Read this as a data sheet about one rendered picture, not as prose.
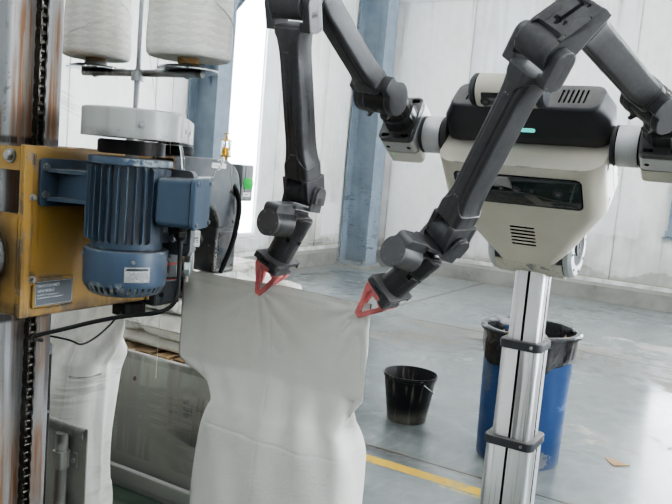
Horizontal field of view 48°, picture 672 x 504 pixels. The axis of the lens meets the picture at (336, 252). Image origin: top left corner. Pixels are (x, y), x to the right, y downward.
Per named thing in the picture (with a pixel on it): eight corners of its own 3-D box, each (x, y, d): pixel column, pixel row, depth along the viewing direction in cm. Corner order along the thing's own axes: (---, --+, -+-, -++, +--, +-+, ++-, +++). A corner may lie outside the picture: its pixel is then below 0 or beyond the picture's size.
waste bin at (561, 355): (578, 453, 386) (594, 328, 379) (551, 485, 342) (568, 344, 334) (487, 429, 410) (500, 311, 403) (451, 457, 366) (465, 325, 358)
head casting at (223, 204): (235, 271, 190) (244, 151, 186) (166, 279, 168) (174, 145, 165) (147, 255, 205) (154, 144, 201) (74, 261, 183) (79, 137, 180)
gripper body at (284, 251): (251, 256, 161) (267, 227, 159) (275, 253, 170) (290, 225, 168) (274, 273, 159) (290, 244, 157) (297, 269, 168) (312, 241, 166)
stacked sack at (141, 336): (232, 348, 479) (233, 329, 478) (185, 360, 442) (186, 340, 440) (155, 329, 512) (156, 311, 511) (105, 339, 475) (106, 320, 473)
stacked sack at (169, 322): (257, 329, 490) (259, 307, 488) (191, 347, 432) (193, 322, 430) (205, 318, 510) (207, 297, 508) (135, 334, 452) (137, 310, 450)
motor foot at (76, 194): (122, 210, 143) (125, 164, 142) (72, 211, 133) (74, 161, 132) (88, 205, 148) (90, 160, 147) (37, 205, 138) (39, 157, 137)
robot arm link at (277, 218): (328, 188, 159) (296, 180, 164) (295, 182, 150) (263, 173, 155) (315, 243, 161) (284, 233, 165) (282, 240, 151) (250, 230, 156)
